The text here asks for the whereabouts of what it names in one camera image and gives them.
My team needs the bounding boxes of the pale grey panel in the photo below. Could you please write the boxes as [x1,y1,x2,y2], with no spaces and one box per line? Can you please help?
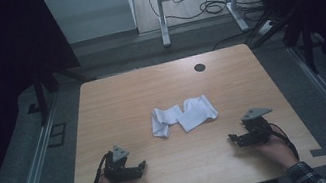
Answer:
[43,0,139,48]

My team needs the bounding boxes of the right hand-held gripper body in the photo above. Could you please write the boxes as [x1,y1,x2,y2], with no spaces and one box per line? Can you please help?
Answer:
[235,104,279,149]

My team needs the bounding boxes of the black cables on floor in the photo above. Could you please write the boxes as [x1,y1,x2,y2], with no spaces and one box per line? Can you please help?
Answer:
[148,0,273,61]

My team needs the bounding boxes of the left hand-held gripper black cable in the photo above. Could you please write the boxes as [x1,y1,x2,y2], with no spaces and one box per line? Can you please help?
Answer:
[84,150,118,183]

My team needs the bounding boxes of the hand-held gripper black cable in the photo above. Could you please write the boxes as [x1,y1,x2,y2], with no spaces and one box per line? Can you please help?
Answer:
[267,118,301,165]
[84,150,118,183]

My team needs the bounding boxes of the right hand-held gripper black cable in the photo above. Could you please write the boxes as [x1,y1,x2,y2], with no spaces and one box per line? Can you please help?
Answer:
[267,118,301,165]

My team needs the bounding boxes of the black metal stand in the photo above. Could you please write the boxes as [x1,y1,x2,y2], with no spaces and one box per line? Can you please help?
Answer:
[240,0,326,86]
[20,57,103,129]

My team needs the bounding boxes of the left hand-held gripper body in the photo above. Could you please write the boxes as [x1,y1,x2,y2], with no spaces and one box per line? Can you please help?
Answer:
[98,140,144,183]

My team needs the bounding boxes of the white power strip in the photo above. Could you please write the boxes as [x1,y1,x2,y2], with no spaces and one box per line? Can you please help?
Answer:
[254,18,278,37]

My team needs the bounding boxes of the person's right hand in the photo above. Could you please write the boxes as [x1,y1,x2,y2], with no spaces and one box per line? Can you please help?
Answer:
[254,128,301,176]

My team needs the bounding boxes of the grey table bracket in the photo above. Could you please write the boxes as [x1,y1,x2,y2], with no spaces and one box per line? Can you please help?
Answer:
[308,146,326,161]

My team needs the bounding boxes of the black round table grommet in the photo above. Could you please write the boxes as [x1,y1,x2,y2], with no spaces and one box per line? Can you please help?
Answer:
[193,62,207,74]

